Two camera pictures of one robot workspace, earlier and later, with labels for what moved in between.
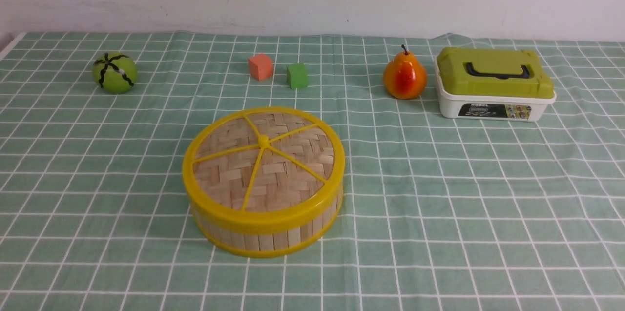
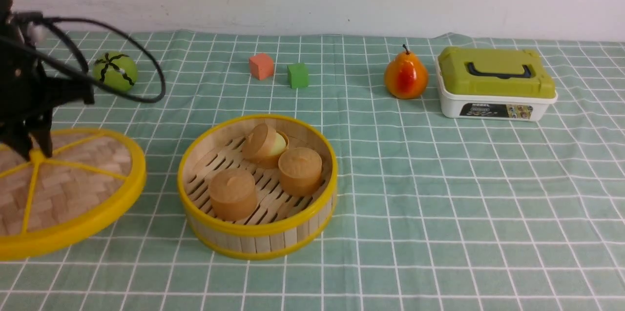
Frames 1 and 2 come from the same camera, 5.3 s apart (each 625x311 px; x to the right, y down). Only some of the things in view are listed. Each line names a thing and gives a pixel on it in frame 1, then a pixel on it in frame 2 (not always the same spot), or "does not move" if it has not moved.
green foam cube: x=297 y=75 does not move
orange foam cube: x=260 y=67 does not move
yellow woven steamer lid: x=264 y=170 to x=92 y=179
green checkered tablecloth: x=436 y=214 does not move
